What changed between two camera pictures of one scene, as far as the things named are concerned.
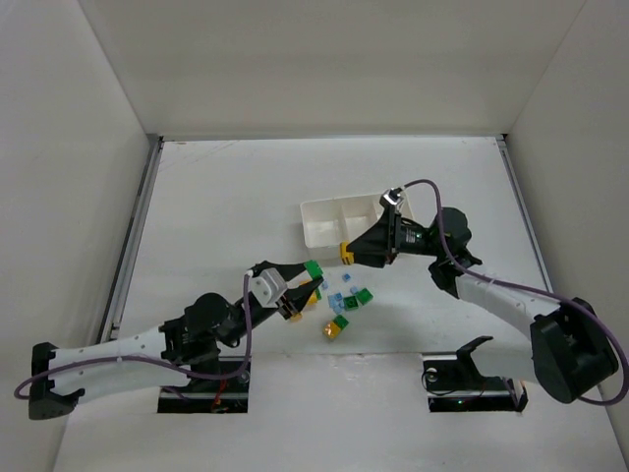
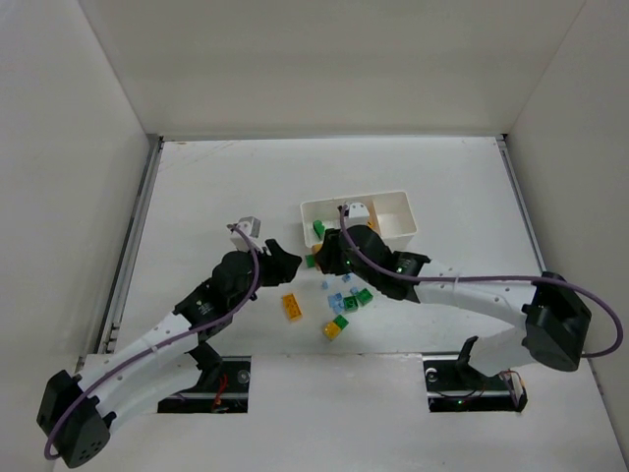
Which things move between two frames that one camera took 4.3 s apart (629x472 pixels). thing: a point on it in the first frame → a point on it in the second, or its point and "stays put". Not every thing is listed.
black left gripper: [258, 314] → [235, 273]
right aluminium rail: [502, 144] stays put
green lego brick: [314, 268] → [318, 228]
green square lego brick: [365, 296] stays put
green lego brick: [350, 303] stays put
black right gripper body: [391, 236] → [332, 252]
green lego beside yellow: [341, 322] stays put
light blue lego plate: [336, 302] stays put
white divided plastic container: [328, 222] stays put
